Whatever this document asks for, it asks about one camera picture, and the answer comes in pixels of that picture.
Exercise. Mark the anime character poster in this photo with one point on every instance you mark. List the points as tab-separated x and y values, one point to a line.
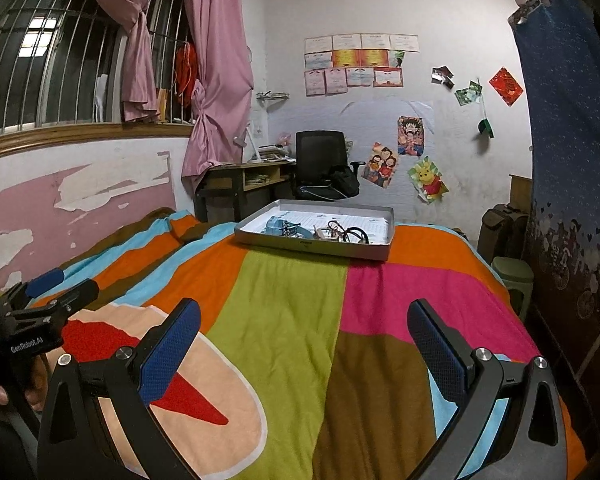
411	136

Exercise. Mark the pink toy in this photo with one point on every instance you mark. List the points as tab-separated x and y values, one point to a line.
284	139

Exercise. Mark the white bottle at window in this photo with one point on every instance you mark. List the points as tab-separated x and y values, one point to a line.
100	100

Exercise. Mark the green cap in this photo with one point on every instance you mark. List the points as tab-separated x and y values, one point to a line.
486	127

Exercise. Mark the blue starry curtain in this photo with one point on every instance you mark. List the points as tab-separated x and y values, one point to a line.
570	150

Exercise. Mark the black office chair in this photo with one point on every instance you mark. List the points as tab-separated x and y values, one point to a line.
317	152

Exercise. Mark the wooden cabinet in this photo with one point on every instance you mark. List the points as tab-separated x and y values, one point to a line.
520	191

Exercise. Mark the yellow bear picture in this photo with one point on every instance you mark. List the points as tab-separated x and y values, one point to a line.
429	181

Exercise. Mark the stack of books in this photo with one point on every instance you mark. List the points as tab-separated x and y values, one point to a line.
274	152

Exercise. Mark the colourful patchwork blanket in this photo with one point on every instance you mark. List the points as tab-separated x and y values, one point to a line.
290	320

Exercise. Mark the red hanging bundle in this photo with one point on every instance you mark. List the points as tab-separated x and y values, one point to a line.
186	75

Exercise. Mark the wooden desk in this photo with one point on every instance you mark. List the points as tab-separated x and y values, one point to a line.
225	172

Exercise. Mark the dark wall photos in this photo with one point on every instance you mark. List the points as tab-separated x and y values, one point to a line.
442	77

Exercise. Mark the group of wall certificates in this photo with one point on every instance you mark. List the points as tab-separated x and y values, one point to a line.
360	65

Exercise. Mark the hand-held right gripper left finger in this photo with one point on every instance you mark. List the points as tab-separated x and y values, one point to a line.
172	350

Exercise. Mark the red diamond paper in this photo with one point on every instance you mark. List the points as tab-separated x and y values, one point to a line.
506	86

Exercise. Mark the green wall picture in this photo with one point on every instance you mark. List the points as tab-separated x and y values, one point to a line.
467	93

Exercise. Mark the cartoon family picture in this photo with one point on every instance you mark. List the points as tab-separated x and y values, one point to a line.
380	166

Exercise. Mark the metal wall rack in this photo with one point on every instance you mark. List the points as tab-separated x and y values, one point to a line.
272	96

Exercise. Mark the grey cardboard box tray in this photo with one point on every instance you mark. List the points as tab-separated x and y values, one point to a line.
310	250

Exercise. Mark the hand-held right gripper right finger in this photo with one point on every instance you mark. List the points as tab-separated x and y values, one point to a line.
432	352

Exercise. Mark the pink knotted curtain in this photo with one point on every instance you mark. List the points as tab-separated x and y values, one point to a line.
125	5
217	75

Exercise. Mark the wooden window sill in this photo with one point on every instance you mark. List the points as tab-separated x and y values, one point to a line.
80	137

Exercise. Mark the blue ribbon wristband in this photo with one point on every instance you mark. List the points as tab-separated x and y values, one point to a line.
275	225

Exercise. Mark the black bag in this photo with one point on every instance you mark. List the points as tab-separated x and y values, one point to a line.
345	180

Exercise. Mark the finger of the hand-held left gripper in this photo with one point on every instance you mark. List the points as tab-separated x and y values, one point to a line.
45	279
75	294

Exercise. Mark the brown suitcase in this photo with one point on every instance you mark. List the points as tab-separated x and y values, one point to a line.
502	232

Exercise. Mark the metal window grille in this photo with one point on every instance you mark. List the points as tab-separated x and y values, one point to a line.
45	70

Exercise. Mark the white desk lamp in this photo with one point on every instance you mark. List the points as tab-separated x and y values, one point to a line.
252	145

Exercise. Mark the green plastic stool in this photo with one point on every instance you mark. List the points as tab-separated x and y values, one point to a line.
512	275

